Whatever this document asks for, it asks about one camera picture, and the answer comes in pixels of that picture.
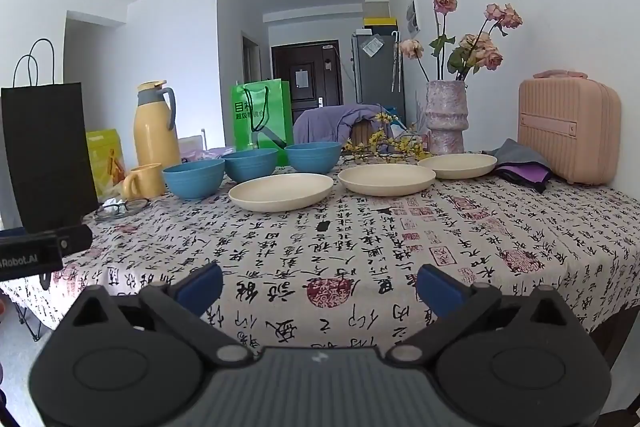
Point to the purple cloth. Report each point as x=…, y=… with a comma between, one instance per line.
x=530, y=174

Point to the yellow snack packet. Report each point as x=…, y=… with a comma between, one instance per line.
x=105, y=157

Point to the white wall panel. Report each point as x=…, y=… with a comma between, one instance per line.
x=414, y=14

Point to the dark brown entrance door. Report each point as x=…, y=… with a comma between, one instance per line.
x=320, y=77

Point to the grey cloth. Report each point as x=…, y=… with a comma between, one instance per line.
x=515, y=154

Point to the white folded umbrella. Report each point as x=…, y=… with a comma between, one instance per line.
x=396, y=62

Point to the interior room door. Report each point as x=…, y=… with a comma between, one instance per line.
x=251, y=57

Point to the cream plate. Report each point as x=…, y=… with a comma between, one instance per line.
x=386, y=179
x=281, y=192
x=457, y=166

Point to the calligraphy print tablecloth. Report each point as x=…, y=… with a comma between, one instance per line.
x=325, y=247

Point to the crumpled white wrapper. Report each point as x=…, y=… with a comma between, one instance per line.
x=112, y=205

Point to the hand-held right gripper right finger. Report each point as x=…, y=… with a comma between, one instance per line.
x=437, y=291

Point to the wooden chair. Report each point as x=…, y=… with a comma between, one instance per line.
x=364, y=132

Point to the yellow blossom branch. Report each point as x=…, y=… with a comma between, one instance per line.
x=395, y=144

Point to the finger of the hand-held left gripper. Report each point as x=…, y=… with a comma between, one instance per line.
x=75, y=239

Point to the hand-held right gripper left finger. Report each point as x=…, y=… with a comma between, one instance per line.
x=205, y=287

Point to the yellow thermos jug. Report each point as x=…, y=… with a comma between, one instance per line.
x=155, y=132

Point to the blue plastic bag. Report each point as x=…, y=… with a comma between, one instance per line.
x=396, y=117

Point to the white door notice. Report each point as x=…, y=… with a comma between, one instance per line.
x=302, y=78

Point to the purple plastic bag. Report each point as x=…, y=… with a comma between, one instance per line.
x=205, y=154

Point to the yellow and black box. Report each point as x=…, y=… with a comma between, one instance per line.
x=380, y=21

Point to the black paper bag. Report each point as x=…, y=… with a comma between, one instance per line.
x=45, y=147

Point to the dried grey sprigs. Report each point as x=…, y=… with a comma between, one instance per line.
x=421, y=112

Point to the pink textured vase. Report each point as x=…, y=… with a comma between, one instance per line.
x=446, y=117

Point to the yellow mug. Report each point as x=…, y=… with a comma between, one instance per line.
x=147, y=182

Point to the clear desk organizer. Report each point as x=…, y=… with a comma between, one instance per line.
x=415, y=139

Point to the paper sheet on refrigerator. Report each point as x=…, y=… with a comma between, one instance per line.
x=372, y=47

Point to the pink ribbed hard case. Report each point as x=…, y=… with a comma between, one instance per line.
x=570, y=132

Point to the grey refrigerator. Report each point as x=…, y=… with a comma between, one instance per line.
x=372, y=82

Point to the purple jacket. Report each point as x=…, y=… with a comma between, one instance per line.
x=320, y=122

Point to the green shopping bag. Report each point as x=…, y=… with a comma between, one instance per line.
x=260, y=112

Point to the eyeglasses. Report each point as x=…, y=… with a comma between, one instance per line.
x=131, y=206

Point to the blue bowl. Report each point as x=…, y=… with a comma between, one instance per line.
x=192, y=182
x=250, y=167
x=312, y=159

